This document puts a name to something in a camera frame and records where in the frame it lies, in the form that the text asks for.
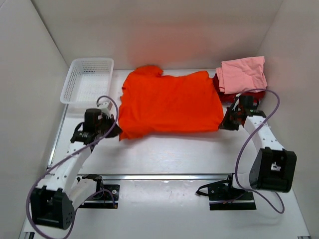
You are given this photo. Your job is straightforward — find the orange t-shirt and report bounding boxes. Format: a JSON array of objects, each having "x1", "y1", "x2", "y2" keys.
[{"x1": 118, "y1": 65, "x2": 224, "y2": 140}]

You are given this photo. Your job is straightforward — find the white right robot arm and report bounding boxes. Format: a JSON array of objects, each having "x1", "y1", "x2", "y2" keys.
[{"x1": 219, "y1": 95, "x2": 297, "y2": 200}]

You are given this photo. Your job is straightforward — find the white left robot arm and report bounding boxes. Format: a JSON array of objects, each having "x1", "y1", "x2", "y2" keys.
[{"x1": 28, "y1": 106, "x2": 122, "y2": 230}]

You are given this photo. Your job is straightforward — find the dark red folded t-shirt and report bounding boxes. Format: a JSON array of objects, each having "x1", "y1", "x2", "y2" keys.
[{"x1": 212, "y1": 74, "x2": 266, "y2": 105}]

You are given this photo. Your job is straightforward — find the pink folded t-shirt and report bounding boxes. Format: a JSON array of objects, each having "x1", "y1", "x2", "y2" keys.
[{"x1": 215, "y1": 56, "x2": 268, "y2": 95}]

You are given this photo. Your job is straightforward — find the white plastic basket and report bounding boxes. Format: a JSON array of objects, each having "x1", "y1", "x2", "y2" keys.
[{"x1": 60, "y1": 57, "x2": 114, "y2": 106}]

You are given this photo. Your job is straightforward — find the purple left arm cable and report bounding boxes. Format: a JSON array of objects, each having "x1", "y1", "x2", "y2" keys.
[{"x1": 25, "y1": 96, "x2": 119, "y2": 239}]

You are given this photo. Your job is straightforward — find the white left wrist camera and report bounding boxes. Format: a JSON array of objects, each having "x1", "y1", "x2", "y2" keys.
[{"x1": 97, "y1": 101, "x2": 113, "y2": 118}]

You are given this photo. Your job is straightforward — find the aluminium table rail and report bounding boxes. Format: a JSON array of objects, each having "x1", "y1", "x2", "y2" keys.
[{"x1": 46, "y1": 104, "x2": 282, "y2": 182}]

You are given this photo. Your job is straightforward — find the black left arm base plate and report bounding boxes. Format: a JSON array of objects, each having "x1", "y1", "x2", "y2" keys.
[{"x1": 77, "y1": 174, "x2": 120, "y2": 209}]

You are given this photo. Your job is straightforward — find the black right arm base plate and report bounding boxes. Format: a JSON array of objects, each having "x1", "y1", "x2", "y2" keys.
[{"x1": 195, "y1": 175, "x2": 257, "y2": 211}]

